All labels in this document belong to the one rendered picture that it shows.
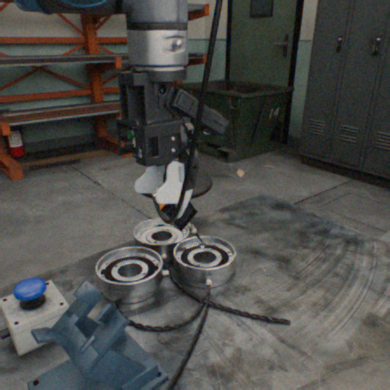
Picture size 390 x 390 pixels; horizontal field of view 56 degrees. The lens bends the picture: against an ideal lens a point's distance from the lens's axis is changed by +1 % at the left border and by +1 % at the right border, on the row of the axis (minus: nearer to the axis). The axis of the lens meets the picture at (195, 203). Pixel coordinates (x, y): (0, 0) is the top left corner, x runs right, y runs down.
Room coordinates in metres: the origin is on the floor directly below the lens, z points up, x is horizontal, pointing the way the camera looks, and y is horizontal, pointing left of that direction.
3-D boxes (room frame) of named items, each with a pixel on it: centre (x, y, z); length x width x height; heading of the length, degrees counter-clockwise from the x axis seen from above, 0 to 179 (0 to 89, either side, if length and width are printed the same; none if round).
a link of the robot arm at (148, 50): (0.50, 0.04, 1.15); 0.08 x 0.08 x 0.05
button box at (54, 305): (0.39, 0.22, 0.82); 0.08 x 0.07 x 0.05; 128
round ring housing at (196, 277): (0.53, -0.02, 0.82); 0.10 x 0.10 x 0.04
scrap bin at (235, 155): (3.98, -0.39, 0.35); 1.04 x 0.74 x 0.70; 38
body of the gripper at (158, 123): (0.50, 0.05, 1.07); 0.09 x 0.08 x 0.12; 131
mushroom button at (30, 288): (0.39, 0.22, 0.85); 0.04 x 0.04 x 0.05
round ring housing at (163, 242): (0.60, 0.06, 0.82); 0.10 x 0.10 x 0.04
